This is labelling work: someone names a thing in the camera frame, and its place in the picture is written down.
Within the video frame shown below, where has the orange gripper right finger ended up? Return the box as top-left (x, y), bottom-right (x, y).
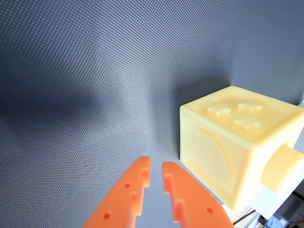
top-left (162, 161), bottom-right (235, 228)

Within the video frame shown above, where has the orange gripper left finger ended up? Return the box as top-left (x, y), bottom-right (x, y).
top-left (82, 156), bottom-right (152, 228)

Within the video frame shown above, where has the yellow block with stars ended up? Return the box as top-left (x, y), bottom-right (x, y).
top-left (179, 85), bottom-right (303, 212)

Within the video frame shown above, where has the dark labelled device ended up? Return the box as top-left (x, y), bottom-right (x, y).
top-left (257, 212), bottom-right (304, 228)

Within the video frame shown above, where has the black cable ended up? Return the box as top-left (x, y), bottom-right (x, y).
top-left (234, 209), bottom-right (257, 224)

